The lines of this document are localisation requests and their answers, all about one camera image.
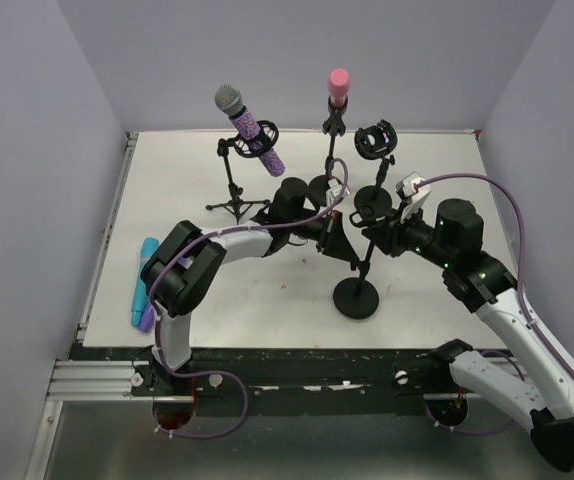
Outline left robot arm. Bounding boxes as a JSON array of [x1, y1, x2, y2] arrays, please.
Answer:
[[140, 177, 359, 395]]

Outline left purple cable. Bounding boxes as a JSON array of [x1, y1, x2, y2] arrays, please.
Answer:
[[146, 158, 351, 441]]

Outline pink microphone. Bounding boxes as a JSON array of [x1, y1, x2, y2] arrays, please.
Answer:
[[327, 68, 351, 109]]

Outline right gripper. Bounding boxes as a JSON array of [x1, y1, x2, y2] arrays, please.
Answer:
[[365, 200, 456, 268]]

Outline black tripod shock-mount stand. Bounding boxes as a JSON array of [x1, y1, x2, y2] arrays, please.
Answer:
[[205, 120, 279, 223]]

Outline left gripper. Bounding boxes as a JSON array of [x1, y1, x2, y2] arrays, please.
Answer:
[[287, 211, 360, 264]]

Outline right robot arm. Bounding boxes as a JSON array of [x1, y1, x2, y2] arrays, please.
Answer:
[[362, 199, 574, 472]]

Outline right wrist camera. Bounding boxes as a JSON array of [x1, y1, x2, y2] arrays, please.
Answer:
[[396, 172, 431, 224]]

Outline black round-base clip stand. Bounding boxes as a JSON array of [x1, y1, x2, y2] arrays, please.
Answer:
[[306, 94, 352, 208]]

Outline plain purple microphone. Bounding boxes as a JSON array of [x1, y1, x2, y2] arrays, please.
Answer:
[[136, 254, 193, 334]]

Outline black shock-mount desk stand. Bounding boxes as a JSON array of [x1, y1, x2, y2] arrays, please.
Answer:
[[352, 119, 398, 219]]

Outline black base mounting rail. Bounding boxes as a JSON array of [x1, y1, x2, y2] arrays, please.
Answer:
[[131, 345, 538, 417]]

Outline teal microphone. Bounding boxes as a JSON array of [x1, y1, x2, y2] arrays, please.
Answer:
[[130, 236, 161, 327]]

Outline purple glitter microphone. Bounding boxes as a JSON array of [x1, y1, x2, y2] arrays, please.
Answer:
[[214, 84, 286, 177]]

